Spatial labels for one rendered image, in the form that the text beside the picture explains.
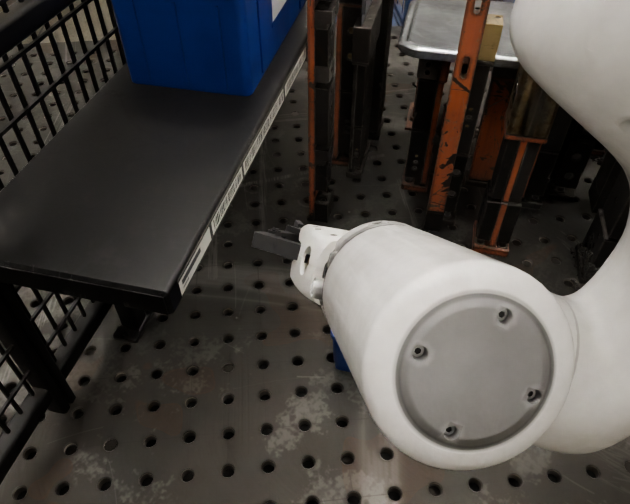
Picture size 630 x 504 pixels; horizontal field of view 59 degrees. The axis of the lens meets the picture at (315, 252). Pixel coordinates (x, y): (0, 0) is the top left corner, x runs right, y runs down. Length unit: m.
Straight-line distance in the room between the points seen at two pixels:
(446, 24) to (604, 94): 0.79
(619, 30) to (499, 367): 0.12
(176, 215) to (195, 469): 0.35
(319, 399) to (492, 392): 0.58
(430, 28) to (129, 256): 0.63
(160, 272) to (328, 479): 0.36
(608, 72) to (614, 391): 0.15
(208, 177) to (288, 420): 0.35
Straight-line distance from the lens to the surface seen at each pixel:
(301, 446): 0.76
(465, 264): 0.21
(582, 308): 0.30
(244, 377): 0.81
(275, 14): 0.79
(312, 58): 0.84
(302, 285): 0.39
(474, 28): 0.82
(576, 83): 0.20
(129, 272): 0.51
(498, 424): 0.23
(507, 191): 0.92
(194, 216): 0.54
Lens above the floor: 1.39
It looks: 46 degrees down
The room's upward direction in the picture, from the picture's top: straight up
